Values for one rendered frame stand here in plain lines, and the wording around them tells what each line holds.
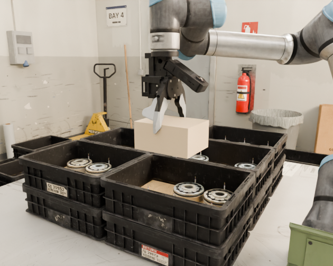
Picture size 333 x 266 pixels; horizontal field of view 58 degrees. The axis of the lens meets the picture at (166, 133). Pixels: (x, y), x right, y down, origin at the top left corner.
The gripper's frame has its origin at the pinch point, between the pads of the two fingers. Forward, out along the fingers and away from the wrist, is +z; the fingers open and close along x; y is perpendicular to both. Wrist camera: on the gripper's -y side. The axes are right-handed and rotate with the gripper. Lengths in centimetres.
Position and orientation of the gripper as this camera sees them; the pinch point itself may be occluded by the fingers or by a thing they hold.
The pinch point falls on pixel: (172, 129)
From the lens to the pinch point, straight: 80.3
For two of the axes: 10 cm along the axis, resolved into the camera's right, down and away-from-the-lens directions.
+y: -8.5, -1.2, 5.2
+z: 0.1, 9.7, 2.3
